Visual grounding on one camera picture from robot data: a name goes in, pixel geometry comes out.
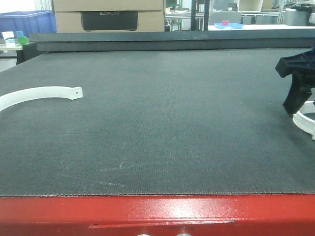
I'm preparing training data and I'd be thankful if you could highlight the cardboard box with black print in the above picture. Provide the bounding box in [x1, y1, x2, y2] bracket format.
[52, 0, 165, 33]

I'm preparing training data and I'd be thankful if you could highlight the green small cube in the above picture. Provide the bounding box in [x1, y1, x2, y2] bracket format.
[18, 36, 28, 45]

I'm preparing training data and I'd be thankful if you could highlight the light blue small cube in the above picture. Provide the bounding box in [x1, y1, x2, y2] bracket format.
[15, 30, 24, 38]

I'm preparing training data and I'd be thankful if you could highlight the blue plastic crate background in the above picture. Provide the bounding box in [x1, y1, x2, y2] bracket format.
[0, 10, 57, 36]

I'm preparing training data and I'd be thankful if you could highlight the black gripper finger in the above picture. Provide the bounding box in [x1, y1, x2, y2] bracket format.
[276, 50, 315, 114]

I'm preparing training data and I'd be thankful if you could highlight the dark grey table mat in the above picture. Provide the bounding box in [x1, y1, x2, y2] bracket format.
[0, 49, 315, 197]

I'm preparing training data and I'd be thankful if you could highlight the white PVC pipe ring clamp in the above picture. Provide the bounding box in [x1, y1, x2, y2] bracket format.
[293, 101, 315, 140]

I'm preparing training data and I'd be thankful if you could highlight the red metal robot base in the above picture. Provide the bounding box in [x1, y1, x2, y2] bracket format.
[0, 194, 315, 236]

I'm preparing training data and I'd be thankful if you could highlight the dark grey raised board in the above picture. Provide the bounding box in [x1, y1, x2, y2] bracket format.
[30, 28, 315, 52]

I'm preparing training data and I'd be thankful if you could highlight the white curved PVC clamp half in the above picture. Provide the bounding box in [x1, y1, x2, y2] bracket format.
[0, 86, 83, 111]

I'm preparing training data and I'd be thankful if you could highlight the white paper cup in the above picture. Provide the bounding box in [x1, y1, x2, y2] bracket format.
[1, 31, 16, 47]

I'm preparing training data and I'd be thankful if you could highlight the red small cube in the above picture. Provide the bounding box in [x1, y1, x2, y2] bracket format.
[221, 20, 229, 26]

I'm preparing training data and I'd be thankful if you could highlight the blue tray on far table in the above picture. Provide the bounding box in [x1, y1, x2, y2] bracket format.
[214, 23, 243, 30]

